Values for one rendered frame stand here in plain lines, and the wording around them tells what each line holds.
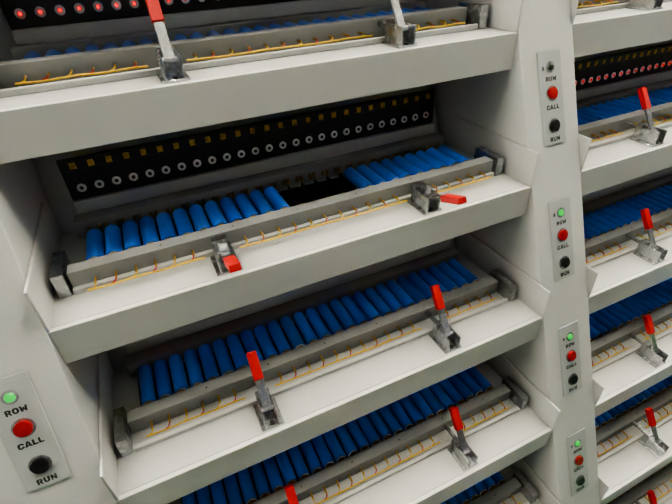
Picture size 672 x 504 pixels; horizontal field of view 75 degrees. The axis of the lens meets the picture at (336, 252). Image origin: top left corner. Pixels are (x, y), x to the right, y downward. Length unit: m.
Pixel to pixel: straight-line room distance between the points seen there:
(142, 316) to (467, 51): 0.49
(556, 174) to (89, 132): 0.59
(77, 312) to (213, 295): 0.13
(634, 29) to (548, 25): 0.18
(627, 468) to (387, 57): 0.88
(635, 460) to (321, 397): 0.70
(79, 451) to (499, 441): 0.59
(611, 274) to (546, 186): 0.24
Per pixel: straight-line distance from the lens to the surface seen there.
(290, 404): 0.59
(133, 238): 0.56
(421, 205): 0.58
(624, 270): 0.89
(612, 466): 1.08
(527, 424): 0.84
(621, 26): 0.82
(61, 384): 0.52
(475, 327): 0.69
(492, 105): 0.71
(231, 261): 0.44
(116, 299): 0.51
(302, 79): 0.51
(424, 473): 0.76
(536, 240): 0.69
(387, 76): 0.56
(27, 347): 0.51
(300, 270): 0.51
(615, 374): 0.97
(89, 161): 0.62
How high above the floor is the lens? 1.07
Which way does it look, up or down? 15 degrees down
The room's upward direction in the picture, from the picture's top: 12 degrees counter-clockwise
